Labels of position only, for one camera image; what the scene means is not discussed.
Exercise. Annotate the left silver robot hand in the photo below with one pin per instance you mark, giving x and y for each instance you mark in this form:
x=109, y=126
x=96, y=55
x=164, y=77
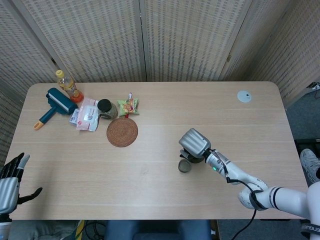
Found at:
x=8, y=187

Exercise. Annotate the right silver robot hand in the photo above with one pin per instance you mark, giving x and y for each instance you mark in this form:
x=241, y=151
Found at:
x=195, y=142

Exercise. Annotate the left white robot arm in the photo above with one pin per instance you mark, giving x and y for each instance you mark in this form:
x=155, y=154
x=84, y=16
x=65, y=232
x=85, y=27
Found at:
x=3, y=227

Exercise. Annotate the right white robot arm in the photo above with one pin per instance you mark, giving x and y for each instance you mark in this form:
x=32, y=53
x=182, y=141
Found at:
x=287, y=197

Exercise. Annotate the grey round bowl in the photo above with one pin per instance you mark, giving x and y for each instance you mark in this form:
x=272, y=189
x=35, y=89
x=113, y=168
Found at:
x=185, y=167

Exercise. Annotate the grey fabric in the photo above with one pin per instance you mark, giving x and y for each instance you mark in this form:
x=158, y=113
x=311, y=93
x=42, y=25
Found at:
x=42, y=231

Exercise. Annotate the round woven rattan coaster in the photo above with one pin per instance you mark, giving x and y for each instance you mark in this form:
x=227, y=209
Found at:
x=122, y=132

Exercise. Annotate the green snack bag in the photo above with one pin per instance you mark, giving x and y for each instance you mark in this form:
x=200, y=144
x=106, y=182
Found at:
x=128, y=107

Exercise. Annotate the red and white tube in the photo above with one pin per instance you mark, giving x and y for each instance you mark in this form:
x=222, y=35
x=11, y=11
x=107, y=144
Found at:
x=130, y=96

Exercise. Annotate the brass screen hinge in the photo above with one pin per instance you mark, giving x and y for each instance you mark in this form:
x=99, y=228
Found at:
x=53, y=61
x=228, y=58

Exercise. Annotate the glass jar with black lid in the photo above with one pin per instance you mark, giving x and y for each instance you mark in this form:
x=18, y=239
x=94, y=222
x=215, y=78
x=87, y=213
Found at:
x=107, y=111

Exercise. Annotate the small blue tissue packet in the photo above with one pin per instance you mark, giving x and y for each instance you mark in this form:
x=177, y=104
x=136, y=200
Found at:
x=74, y=117

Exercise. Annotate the teal lint roller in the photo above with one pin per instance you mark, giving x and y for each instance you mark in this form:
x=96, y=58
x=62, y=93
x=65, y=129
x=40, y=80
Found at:
x=61, y=103

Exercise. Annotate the pink wet wipes pack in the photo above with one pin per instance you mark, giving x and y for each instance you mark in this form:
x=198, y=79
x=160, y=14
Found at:
x=87, y=116

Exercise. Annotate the grey sneaker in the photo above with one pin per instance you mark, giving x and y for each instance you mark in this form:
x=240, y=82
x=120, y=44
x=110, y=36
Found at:
x=308, y=162

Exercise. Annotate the orange drink bottle yellow cap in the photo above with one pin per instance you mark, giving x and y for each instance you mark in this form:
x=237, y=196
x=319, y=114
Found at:
x=70, y=87

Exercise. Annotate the white power strip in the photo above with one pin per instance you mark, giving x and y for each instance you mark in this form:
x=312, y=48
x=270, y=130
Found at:
x=314, y=85

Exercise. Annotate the woven folding screen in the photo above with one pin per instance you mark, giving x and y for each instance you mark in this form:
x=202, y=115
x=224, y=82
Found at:
x=100, y=37

